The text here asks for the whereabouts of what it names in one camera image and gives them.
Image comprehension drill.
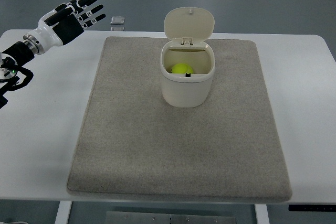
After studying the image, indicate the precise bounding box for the grey metal base plate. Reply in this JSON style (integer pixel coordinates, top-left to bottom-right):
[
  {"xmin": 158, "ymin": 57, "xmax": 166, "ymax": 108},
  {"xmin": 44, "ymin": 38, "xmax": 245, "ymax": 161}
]
[{"xmin": 104, "ymin": 211, "xmax": 236, "ymax": 224}]

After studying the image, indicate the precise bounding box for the clear floor plate upper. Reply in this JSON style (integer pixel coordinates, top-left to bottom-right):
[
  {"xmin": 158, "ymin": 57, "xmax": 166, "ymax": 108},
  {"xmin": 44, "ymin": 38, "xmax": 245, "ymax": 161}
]
[{"xmin": 111, "ymin": 16, "xmax": 125, "ymax": 25}]

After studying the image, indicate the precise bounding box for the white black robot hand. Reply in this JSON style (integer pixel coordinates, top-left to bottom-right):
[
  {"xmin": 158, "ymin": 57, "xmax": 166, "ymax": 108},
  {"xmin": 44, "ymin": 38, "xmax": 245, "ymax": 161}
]
[{"xmin": 23, "ymin": 0, "xmax": 106, "ymax": 55}]

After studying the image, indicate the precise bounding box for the yellow tennis ball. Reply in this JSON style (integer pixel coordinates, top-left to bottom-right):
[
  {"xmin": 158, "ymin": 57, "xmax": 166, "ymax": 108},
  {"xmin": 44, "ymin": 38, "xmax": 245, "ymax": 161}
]
[{"xmin": 171, "ymin": 63, "xmax": 194, "ymax": 74}]

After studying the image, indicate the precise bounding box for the white table leg left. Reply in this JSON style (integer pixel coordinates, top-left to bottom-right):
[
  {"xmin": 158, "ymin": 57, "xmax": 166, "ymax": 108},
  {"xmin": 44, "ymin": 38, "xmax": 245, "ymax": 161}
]
[{"xmin": 54, "ymin": 201, "xmax": 72, "ymax": 224}]

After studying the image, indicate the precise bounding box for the black table control panel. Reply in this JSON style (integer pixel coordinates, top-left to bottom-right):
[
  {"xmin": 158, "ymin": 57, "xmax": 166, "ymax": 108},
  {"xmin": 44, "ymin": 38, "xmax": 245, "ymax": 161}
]
[{"xmin": 288, "ymin": 205, "xmax": 336, "ymax": 212}]

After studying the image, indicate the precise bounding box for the grey fabric mat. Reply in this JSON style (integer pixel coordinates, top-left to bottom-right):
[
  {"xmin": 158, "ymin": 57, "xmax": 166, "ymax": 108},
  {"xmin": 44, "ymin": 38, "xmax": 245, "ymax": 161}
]
[{"xmin": 67, "ymin": 37, "xmax": 292, "ymax": 202}]

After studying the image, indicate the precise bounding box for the clear floor plate lower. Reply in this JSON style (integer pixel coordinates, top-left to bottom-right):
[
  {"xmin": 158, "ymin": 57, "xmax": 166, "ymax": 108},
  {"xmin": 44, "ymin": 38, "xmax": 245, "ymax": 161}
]
[{"xmin": 110, "ymin": 26, "xmax": 124, "ymax": 31}]

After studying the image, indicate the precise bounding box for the white table leg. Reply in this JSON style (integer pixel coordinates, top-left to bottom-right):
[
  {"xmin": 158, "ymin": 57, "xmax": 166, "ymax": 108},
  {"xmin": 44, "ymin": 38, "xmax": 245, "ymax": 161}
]
[
  {"xmin": 54, "ymin": 201, "xmax": 72, "ymax": 224},
  {"xmin": 255, "ymin": 204, "xmax": 270, "ymax": 224}
]

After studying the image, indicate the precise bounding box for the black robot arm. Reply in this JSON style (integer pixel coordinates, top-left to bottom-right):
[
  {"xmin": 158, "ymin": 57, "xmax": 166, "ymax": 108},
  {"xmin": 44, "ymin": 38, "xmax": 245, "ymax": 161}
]
[{"xmin": 1, "ymin": 40, "xmax": 38, "ymax": 108}]

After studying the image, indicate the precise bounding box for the beige lidded bin box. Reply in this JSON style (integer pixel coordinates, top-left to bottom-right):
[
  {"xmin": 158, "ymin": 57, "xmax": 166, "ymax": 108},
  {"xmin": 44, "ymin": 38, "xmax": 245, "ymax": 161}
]
[{"xmin": 160, "ymin": 7, "xmax": 215, "ymax": 108}]

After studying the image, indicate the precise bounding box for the clear floor plate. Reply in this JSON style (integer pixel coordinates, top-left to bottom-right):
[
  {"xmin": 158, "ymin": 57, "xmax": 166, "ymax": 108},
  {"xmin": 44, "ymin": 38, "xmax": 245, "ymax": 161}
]
[
  {"xmin": 110, "ymin": 26, "xmax": 124, "ymax": 31},
  {"xmin": 111, "ymin": 16, "xmax": 125, "ymax": 25}
]

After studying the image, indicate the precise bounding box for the white table leg right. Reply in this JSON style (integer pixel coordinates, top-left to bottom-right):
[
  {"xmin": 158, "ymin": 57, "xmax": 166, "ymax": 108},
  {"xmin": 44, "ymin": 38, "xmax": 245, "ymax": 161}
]
[{"xmin": 255, "ymin": 204, "xmax": 270, "ymax": 224}]

